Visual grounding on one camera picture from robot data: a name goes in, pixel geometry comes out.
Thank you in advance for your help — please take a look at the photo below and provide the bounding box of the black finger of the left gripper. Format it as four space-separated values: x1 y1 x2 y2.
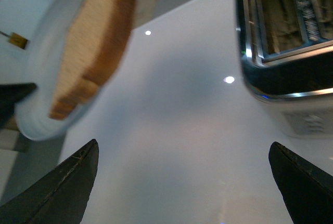
1 83 37 128

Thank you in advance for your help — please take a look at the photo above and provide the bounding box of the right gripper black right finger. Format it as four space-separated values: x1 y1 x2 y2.
268 142 332 223

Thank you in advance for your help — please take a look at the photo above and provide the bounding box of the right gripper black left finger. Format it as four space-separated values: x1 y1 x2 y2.
1 139 99 223

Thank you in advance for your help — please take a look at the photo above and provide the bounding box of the grey round plate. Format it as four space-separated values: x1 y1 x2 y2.
15 0 103 141

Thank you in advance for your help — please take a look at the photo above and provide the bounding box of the bread slice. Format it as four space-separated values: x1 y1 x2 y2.
49 0 136 120

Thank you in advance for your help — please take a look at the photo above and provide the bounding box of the white chrome toaster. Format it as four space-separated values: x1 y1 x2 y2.
236 0 332 138

